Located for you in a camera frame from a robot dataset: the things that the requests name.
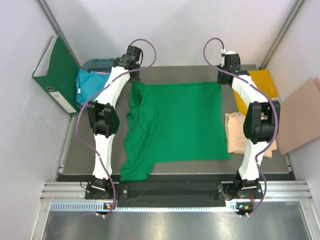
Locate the green t shirt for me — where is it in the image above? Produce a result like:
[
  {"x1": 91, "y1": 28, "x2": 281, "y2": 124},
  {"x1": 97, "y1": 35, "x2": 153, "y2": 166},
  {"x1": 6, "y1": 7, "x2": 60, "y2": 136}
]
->
[{"x1": 120, "y1": 82, "x2": 231, "y2": 182}]

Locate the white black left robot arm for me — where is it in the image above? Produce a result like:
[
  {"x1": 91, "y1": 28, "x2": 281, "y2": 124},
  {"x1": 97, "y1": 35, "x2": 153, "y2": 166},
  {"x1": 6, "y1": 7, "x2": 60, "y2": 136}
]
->
[{"x1": 87, "y1": 45, "x2": 143, "y2": 199}]

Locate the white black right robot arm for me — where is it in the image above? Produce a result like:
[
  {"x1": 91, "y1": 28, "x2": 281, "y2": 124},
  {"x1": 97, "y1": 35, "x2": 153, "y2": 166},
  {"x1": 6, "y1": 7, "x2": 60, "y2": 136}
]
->
[{"x1": 217, "y1": 49, "x2": 281, "y2": 199}]

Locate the teal plastic bin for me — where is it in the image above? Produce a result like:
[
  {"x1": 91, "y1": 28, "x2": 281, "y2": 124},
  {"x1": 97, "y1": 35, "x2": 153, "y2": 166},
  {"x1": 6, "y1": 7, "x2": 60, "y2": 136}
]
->
[{"x1": 82, "y1": 58, "x2": 115, "y2": 73}]

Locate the yellow folder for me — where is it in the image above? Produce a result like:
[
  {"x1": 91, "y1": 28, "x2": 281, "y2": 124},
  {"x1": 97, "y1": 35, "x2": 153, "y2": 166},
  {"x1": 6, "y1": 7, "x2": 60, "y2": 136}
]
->
[{"x1": 233, "y1": 69, "x2": 280, "y2": 115}]

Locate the blue t shirt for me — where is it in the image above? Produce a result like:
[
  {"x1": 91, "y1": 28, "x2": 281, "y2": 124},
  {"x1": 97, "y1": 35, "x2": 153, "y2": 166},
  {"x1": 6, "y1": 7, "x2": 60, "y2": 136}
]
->
[{"x1": 75, "y1": 69, "x2": 110, "y2": 109}]

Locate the green lever arch binder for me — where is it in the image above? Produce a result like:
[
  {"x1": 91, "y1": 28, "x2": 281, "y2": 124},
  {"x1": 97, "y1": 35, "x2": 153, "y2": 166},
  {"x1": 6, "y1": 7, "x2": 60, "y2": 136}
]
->
[{"x1": 32, "y1": 36, "x2": 80, "y2": 114}]

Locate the beige folded t shirt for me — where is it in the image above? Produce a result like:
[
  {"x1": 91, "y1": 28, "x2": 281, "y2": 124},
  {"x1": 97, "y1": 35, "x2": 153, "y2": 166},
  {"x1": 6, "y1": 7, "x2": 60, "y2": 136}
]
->
[{"x1": 224, "y1": 111, "x2": 278, "y2": 159}]

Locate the brown cardboard sheet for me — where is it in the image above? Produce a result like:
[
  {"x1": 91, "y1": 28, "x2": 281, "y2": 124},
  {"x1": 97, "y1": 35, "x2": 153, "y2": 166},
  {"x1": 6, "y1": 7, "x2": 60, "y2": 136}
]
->
[{"x1": 276, "y1": 77, "x2": 320, "y2": 155}]

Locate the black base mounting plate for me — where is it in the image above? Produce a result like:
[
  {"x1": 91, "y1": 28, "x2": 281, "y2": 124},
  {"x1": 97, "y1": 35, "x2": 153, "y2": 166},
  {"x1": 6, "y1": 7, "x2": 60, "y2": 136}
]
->
[{"x1": 84, "y1": 182, "x2": 266, "y2": 201}]

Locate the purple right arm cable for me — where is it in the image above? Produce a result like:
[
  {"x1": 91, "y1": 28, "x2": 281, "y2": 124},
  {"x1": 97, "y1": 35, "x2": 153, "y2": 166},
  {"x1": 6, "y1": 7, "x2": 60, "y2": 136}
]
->
[{"x1": 202, "y1": 37, "x2": 280, "y2": 217}]

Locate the grey slotted cable duct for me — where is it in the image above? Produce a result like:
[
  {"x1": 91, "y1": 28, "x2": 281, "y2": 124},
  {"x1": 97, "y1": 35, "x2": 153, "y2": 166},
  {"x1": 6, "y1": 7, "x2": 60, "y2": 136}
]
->
[{"x1": 49, "y1": 201, "x2": 252, "y2": 213}]

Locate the aluminium frame rail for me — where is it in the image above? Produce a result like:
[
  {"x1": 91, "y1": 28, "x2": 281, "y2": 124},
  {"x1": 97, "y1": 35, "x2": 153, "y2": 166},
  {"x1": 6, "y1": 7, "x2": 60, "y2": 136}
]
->
[{"x1": 40, "y1": 181, "x2": 312, "y2": 202}]

